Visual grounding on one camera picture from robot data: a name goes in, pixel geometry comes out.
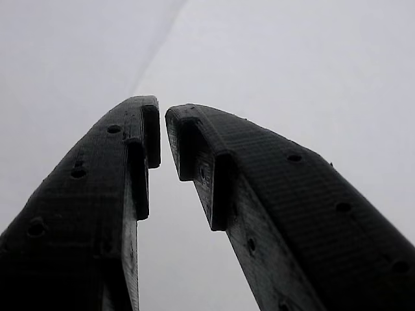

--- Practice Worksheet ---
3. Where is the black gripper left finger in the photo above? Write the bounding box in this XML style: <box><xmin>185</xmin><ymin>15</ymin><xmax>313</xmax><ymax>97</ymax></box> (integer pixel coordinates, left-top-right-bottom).
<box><xmin>0</xmin><ymin>95</ymin><xmax>162</xmax><ymax>311</ymax></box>

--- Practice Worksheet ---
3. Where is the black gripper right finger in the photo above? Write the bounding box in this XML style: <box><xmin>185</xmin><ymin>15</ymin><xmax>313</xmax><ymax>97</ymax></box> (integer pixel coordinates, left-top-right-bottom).
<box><xmin>164</xmin><ymin>104</ymin><xmax>415</xmax><ymax>311</ymax></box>

